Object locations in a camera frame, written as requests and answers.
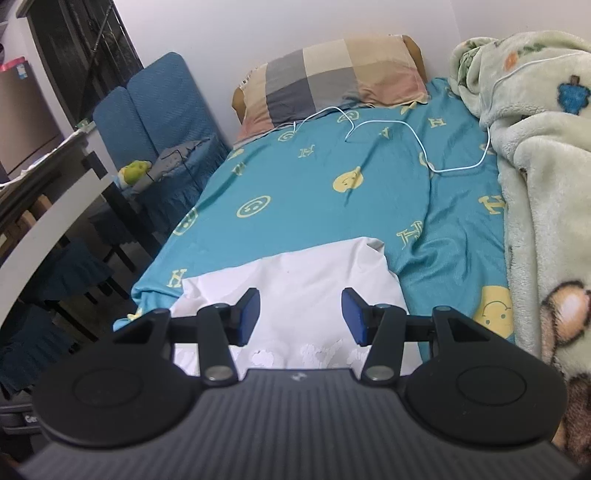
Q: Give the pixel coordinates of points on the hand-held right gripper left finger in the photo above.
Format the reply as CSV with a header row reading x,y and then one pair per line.
x,y
249,318

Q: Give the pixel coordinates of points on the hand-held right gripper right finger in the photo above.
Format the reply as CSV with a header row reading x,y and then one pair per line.
x,y
352,316

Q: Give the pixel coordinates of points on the white t-shirt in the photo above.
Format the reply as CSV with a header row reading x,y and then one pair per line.
x,y
304,277

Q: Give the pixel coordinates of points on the blue covered stool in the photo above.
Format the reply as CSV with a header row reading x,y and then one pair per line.
x,y
32,341
69,272

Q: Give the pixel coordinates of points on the teal printed bed sheet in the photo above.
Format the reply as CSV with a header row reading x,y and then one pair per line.
x,y
300,184

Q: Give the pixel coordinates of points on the grey cloth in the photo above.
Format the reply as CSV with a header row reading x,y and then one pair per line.
x,y
175,159

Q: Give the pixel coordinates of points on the green plush toy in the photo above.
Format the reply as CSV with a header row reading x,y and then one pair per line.
x,y
134,171

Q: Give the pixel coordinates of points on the white and black table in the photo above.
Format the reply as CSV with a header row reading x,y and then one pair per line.
x,y
51,217

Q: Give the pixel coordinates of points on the wide blue covered chair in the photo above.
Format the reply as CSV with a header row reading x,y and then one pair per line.
x,y
171,101

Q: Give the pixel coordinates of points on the green fleece printed blanket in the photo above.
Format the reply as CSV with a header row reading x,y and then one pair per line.
x,y
545,184

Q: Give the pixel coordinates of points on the narrow blue covered chair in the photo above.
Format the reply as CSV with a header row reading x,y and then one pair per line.
x,y
117,120

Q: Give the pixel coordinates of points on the plaid pillow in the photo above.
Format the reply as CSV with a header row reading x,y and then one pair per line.
x,y
332,78

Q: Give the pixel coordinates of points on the papers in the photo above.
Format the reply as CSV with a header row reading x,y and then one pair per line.
x,y
69,144

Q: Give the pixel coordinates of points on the brown pillow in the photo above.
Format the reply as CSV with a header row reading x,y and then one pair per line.
x,y
417,53

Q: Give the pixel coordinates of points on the dark window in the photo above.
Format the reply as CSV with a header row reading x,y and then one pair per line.
x,y
78,50

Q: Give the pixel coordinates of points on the pink box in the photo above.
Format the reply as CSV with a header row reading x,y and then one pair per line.
x,y
14,63

